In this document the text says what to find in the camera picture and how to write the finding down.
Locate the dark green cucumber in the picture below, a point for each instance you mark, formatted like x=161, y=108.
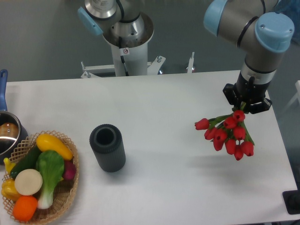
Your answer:
x=27, y=162

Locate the yellow bell pepper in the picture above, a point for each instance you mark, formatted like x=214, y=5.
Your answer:
x=9, y=191

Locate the yellow squash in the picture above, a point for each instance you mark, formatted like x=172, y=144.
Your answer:
x=47, y=142

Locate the black device at table edge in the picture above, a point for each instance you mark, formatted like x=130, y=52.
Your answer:
x=292, y=201

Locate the green bok choy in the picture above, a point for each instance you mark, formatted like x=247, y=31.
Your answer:
x=50, y=165

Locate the blue handled steel saucepan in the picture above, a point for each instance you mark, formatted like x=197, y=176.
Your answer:
x=12, y=131

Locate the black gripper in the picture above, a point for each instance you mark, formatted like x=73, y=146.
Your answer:
x=249, y=92

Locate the white round radish slice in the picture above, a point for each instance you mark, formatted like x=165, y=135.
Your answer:
x=28, y=182

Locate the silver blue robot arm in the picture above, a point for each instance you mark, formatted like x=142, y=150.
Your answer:
x=249, y=24

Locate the yellow banana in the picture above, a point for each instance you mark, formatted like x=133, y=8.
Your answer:
x=8, y=165

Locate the purple red radish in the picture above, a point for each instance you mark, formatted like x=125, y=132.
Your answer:
x=69, y=170

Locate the red tulip bouquet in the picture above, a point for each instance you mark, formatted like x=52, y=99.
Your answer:
x=229, y=132

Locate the orange fruit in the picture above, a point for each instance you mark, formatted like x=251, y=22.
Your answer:
x=25, y=208

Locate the woven wicker basket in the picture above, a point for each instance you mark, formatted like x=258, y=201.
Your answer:
x=64, y=192

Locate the dark grey ribbed vase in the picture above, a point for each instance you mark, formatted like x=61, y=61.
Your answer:
x=107, y=144

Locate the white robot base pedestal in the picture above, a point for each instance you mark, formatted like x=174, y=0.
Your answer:
x=126, y=62

